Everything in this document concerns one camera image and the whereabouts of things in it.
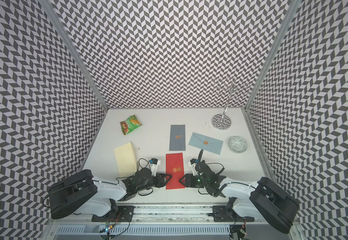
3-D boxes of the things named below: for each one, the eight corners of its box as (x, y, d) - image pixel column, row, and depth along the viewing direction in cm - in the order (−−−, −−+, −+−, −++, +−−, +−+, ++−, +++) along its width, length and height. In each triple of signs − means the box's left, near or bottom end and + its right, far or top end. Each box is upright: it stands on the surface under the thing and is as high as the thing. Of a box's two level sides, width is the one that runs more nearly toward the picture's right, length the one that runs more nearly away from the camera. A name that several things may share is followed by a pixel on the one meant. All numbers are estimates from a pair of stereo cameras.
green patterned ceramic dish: (230, 153, 96) (232, 149, 92) (227, 140, 102) (229, 136, 98) (245, 153, 96) (248, 149, 92) (241, 140, 102) (244, 136, 98)
